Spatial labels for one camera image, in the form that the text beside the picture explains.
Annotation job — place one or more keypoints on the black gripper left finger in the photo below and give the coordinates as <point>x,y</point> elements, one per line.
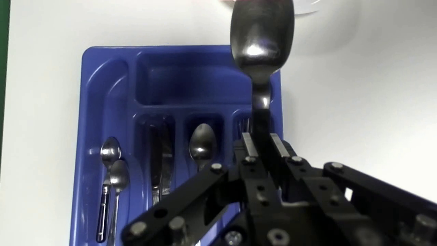
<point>254,192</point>

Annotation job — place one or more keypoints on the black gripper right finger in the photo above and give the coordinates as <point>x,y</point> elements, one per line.
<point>328,192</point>

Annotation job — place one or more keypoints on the silver tablespoon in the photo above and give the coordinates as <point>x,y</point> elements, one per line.
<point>261,42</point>
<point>202,144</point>

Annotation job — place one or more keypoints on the blue plastic cutlery tray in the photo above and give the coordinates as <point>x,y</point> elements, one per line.
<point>113,91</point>

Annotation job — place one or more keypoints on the silver table knife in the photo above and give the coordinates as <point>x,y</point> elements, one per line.
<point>164,151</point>

